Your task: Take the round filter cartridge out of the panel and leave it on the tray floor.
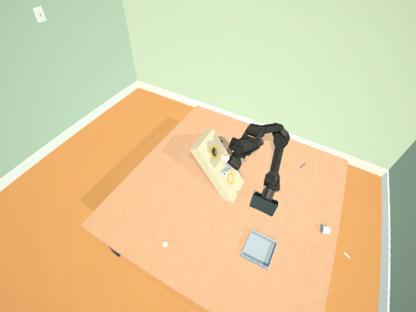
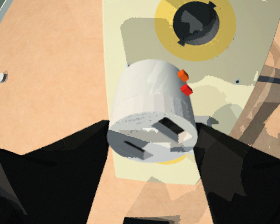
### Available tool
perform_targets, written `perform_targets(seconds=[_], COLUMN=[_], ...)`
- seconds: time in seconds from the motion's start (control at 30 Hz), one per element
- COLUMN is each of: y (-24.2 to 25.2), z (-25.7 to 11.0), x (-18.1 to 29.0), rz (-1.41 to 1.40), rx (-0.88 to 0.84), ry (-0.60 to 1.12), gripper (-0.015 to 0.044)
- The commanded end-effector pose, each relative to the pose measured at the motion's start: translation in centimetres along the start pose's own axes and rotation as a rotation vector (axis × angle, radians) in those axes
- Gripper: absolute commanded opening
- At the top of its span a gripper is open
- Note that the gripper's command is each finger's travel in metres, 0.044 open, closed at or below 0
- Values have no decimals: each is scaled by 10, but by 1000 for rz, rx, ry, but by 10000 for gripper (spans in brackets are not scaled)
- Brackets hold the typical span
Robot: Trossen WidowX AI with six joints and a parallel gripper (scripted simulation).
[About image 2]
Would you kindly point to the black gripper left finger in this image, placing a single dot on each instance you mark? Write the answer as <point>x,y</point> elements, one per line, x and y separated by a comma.
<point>56,184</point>

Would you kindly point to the white cylinder with two slots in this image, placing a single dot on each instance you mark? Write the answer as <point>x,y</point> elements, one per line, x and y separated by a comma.
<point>152,118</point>

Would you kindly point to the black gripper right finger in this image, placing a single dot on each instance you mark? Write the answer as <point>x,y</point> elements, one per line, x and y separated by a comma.
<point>241,183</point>

